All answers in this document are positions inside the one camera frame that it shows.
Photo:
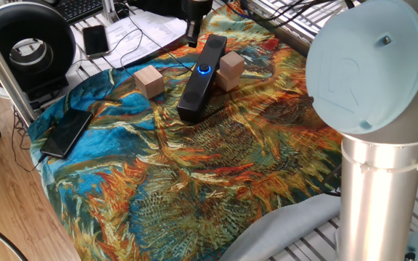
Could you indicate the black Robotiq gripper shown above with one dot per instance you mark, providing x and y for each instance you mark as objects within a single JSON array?
[{"x": 199, "y": 9}]

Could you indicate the black soundbar speaker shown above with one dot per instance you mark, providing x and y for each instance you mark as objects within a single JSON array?
[{"x": 198, "y": 94}]

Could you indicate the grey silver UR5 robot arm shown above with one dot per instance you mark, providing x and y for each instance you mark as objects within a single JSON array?
[{"x": 361, "y": 65}]

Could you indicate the printed paper sheets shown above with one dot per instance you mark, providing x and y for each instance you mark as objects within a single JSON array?
[{"x": 151, "y": 27}]

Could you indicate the wooden cube block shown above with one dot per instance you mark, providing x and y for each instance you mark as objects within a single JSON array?
[
  {"x": 149, "y": 81},
  {"x": 232, "y": 64},
  {"x": 227, "y": 84}
]

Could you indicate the black object behind papers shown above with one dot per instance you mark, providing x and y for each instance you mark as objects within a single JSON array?
[{"x": 151, "y": 5}]

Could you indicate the black keyboard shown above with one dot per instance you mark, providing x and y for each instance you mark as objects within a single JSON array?
[{"x": 80, "y": 9}]

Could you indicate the sunflower painting tablecloth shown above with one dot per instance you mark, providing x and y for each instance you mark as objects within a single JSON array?
[{"x": 176, "y": 174}]

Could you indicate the silver metal pole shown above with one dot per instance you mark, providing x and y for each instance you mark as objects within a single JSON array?
[{"x": 2, "y": 69}]

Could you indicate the aluminium extrusion post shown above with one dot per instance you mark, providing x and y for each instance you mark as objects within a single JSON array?
[{"x": 109, "y": 11}]

